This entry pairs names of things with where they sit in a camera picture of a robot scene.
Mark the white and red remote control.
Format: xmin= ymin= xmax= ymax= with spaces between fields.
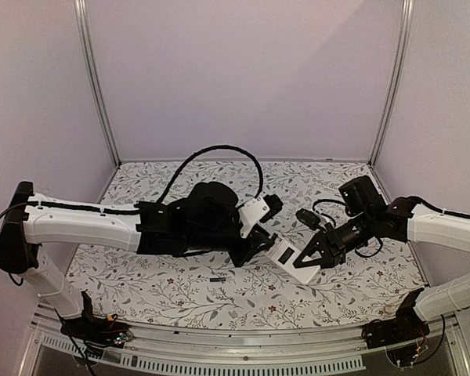
xmin=265 ymin=237 xmax=320 ymax=285

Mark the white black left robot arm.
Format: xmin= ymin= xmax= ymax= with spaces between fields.
xmin=0 ymin=182 xmax=283 ymax=340

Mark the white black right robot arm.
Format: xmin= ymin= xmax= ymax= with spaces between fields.
xmin=292 ymin=175 xmax=470 ymax=342

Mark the floral patterned table mat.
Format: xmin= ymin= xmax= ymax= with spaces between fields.
xmin=67 ymin=161 xmax=425 ymax=330

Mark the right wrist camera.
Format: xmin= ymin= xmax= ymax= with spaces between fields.
xmin=295 ymin=208 xmax=321 ymax=230

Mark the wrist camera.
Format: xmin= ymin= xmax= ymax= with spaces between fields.
xmin=295 ymin=208 xmax=321 ymax=230
xmin=261 ymin=194 xmax=283 ymax=222

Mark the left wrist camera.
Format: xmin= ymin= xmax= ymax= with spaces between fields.
xmin=261 ymin=194 xmax=283 ymax=222

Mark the aluminium front rail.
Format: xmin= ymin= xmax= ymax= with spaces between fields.
xmin=19 ymin=303 xmax=470 ymax=375

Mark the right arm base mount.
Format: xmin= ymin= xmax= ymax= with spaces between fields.
xmin=361 ymin=287 xmax=430 ymax=349

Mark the right aluminium frame post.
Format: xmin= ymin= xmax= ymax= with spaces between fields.
xmin=367 ymin=0 xmax=415 ymax=168

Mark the aluminium frame post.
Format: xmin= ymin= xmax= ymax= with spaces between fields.
xmin=367 ymin=0 xmax=415 ymax=168
xmin=74 ymin=0 xmax=121 ymax=168

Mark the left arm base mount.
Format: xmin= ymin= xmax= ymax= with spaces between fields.
xmin=60 ymin=291 xmax=133 ymax=348

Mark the left aluminium frame post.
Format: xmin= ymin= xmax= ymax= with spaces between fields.
xmin=74 ymin=0 xmax=121 ymax=168

